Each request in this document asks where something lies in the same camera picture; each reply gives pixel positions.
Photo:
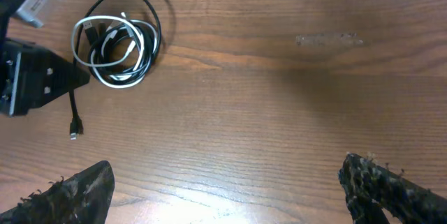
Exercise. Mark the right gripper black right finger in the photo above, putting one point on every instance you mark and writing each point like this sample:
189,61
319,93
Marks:
370,189

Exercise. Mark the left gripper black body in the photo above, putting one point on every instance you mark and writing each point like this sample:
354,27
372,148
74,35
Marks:
8,9

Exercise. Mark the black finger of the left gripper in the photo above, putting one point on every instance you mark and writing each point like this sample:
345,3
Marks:
41,76

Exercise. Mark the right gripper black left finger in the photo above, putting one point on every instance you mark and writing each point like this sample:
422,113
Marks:
83,198

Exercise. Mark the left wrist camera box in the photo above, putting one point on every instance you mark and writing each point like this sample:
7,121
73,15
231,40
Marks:
35,12

